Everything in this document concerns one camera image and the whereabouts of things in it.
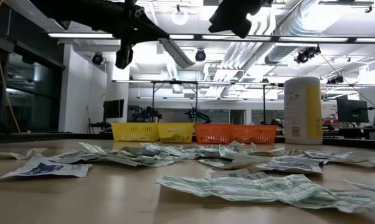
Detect white alcohol pad packet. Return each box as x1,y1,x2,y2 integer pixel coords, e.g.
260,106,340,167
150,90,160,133
45,150,104,164
0,154,92,180
270,154,328,165
255,163,325,174

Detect black ceiling camera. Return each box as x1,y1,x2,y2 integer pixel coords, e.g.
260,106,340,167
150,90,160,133
194,49,207,63
92,52,105,66

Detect yellow plastic basket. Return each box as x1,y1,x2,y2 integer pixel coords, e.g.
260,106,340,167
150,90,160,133
111,123,160,143
158,123,196,144

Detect white ring lamp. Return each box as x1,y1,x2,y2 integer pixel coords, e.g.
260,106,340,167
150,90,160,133
171,7,189,26

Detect orange plastic basket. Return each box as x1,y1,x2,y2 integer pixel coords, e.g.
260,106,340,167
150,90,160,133
194,123,235,145
232,124,278,145

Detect computer monitor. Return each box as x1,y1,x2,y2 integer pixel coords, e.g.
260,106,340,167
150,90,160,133
103,99,125,119
336,98,369,124

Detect black track spotlights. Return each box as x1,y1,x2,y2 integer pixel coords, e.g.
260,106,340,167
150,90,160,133
326,75,345,85
294,45,322,65

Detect white antiseptic towelette packet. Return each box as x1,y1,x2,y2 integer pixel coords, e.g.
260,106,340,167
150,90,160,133
302,150,353,160

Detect LED light bar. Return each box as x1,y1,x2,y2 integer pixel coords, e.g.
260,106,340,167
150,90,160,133
47,32,375,44

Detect white yellow wipes canister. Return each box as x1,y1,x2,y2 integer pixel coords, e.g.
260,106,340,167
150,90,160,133
283,77,324,146

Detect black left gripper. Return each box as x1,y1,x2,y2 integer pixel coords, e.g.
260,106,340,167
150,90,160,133
112,6,170,70

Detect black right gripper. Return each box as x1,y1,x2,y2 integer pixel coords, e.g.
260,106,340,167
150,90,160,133
208,0,262,39

